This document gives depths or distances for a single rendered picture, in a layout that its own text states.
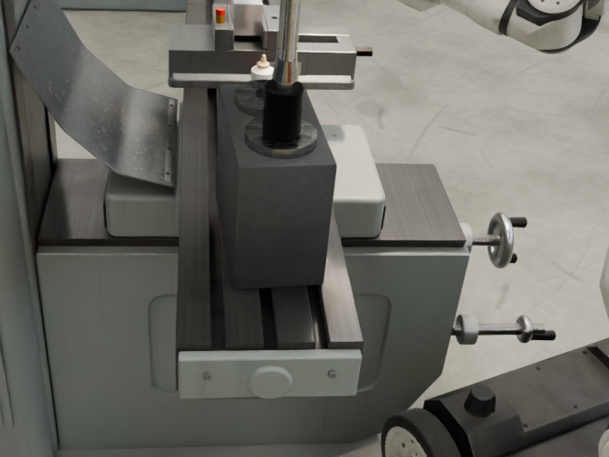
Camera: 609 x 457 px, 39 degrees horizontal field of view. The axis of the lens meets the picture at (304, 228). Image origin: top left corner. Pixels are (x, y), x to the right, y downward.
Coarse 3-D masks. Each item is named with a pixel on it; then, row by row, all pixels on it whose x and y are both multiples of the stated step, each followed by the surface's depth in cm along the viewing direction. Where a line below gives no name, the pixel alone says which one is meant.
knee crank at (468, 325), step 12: (456, 324) 172; (468, 324) 170; (480, 324) 172; (492, 324) 173; (504, 324) 173; (516, 324) 173; (528, 324) 171; (540, 324) 174; (456, 336) 174; (468, 336) 170; (528, 336) 171; (540, 336) 175; (552, 336) 175
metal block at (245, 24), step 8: (232, 0) 157; (240, 0) 155; (248, 0) 156; (256, 0) 156; (232, 8) 158; (240, 8) 154; (248, 8) 155; (256, 8) 155; (232, 16) 158; (240, 16) 155; (248, 16) 156; (256, 16) 156; (240, 24) 156; (248, 24) 156; (256, 24) 157; (240, 32) 157; (248, 32) 157; (256, 32) 157
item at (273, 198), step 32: (224, 96) 115; (256, 96) 115; (224, 128) 113; (256, 128) 106; (320, 128) 110; (224, 160) 115; (256, 160) 102; (288, 160) 102; (320, 160) 103; (224, 192) 117; (256, 192) 103; (288, 192) 104; (320, 192) 105; (224, 224) 118; (256, 224) 106; (288, 224) 106; (320, 224) 107; (256, 256) 108; (288, 256) 109; (320, 256) 110
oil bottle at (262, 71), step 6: (264, 54) 145; (264, 60) 145; (258, 66) 146; (264, 66) 145; (270, 66) 148; (252, 72) 146; (258, 72) 146; (264, 72) 146; (270, 72) 146; (252, 78) 147; (258, 78) 146; (264, 78) 146; (270, 78) 146
